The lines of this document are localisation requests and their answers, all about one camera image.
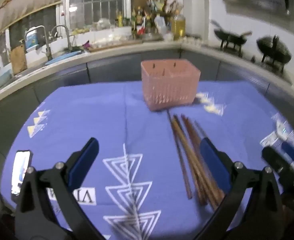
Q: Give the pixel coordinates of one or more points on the white plastic jug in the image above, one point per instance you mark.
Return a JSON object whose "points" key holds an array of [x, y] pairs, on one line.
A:
{"points": [[160, 23]]}

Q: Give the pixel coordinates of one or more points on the yellow cooking oil bottle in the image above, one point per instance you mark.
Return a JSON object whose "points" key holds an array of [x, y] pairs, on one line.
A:
{"points": [[178, 25]]}

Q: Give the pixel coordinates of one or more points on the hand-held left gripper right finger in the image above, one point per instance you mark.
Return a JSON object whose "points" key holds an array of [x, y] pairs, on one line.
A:
{"points": [[213, 160]]}

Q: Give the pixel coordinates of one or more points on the blue sink mat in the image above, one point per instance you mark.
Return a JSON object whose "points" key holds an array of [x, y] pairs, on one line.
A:
{"points": [[62, 57]]}

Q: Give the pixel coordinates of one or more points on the white plastic tub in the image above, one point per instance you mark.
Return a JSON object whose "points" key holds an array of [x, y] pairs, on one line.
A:
{"points": [[0, 77]]}

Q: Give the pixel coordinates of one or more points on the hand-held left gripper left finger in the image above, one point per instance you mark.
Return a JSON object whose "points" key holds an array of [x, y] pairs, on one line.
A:
{"points": [[84, 160]]}

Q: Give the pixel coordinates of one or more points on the row of condiment bottles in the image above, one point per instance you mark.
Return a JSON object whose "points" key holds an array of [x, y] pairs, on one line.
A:
{"points": [[142, 17]]}

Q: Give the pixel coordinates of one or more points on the printed blue tablecloth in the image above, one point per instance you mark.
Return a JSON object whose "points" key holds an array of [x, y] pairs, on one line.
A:
{"points": [[87, 110]]}

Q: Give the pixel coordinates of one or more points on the black gas stove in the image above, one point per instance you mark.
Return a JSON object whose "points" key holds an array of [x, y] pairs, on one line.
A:
{"points": [[239, 48]]}

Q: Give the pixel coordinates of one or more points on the black lidded wok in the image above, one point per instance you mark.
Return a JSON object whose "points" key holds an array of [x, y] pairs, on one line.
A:
{"points": [[274, 48]]}

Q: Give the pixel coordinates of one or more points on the steel sink faucet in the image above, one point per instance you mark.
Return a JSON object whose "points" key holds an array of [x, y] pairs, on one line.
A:
{"points": [[68, 37], [46, 42]]}

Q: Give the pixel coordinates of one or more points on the wooden cutting board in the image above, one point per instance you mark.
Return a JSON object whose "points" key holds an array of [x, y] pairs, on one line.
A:
{"points": [[18, 60]]}

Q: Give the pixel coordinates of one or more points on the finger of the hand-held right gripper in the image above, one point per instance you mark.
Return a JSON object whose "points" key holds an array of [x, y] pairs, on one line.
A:
{"points": [[272, 158], [291, 153]]}

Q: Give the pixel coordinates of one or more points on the barred window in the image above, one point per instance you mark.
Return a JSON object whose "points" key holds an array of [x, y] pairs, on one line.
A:
{"points": [[99, 2]]}

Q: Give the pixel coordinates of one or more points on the grey kitchen counter cabinets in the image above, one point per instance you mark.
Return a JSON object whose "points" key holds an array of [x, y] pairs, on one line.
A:
{"points": [[112, 70]]}

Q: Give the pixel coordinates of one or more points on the black smartphone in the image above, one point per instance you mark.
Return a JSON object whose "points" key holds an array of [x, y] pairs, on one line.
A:
{"points": [[20, 170]]}

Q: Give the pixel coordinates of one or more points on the bunch of chopsticks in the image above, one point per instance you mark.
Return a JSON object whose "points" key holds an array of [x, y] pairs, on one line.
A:
{"points": [[202, 180]]}

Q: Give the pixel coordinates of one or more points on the pink plastic utensil basket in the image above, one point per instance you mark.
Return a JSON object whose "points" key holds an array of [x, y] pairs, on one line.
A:
{"points": [[169, 90]]}

